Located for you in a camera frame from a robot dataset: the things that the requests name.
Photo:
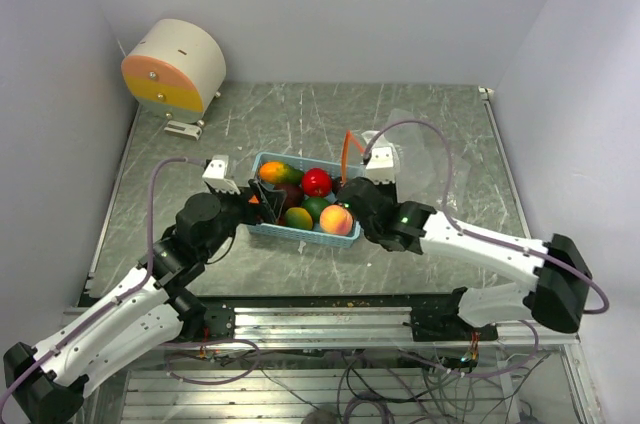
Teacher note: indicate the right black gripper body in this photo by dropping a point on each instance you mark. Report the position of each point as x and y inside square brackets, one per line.
[386, 190]

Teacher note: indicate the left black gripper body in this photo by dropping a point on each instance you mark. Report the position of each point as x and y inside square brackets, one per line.
[233, 209]

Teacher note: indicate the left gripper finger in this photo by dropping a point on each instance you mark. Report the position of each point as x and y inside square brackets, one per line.
[276, 200]
[260, 200]

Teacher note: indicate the orange green mango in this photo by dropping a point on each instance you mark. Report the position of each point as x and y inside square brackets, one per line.
[277, 172]

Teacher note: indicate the pink yellow peach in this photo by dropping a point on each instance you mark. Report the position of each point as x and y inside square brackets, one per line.
[336, 220]

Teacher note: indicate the red apple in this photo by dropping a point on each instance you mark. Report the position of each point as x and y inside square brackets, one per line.
[316, 183]

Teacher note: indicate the clear orange zip bag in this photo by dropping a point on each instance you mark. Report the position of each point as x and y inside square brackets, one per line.
[352, 155]

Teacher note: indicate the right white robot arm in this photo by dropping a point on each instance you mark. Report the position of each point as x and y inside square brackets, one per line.
[548, 280]

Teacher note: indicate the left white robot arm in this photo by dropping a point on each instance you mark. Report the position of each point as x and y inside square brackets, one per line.
[150, 306]

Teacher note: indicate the dark purple mangosteen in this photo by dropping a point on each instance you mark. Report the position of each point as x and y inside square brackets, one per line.
[294, 195]

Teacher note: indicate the yellow green mango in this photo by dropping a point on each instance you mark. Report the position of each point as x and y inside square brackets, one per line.
[298, 218]

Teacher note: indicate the green lime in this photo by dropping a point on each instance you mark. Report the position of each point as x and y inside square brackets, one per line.
[315, 206]

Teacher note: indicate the light blue plastic basket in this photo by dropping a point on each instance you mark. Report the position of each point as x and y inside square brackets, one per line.
[316, 235]

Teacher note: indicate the round drawer cabinet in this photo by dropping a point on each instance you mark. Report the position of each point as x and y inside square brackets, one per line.
[175, 71]

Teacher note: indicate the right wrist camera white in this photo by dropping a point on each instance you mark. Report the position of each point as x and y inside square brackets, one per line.
[382, 168]

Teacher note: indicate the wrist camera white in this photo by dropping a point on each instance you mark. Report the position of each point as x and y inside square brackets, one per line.
[382, 168]
[217, 175]

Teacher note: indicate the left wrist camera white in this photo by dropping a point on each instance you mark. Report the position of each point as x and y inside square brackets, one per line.
[217, 175]

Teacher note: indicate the white bracket on table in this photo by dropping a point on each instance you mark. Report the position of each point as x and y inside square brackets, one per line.
[183, 130]

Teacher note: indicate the aluminium rail frame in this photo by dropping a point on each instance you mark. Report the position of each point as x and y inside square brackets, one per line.
[366, 359]

